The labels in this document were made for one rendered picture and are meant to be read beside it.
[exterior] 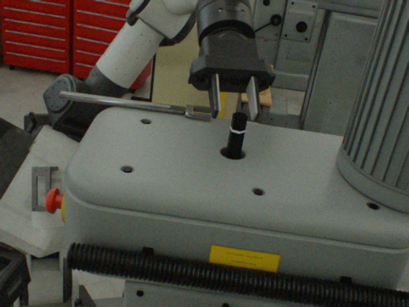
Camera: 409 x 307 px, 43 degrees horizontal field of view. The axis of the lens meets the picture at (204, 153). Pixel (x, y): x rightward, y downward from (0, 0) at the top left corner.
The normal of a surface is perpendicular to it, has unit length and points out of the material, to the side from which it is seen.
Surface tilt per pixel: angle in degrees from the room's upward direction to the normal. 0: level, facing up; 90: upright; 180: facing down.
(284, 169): 0
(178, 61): 90
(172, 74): 90
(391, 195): 90
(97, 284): 0
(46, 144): 58
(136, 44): 87
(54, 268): 5
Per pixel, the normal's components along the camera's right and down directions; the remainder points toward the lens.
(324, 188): 0.13, -0.87
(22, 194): 0.28, -0.03
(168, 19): 0.11, 0.52
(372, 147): -0.84, 0.17
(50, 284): 0.26, 0.36
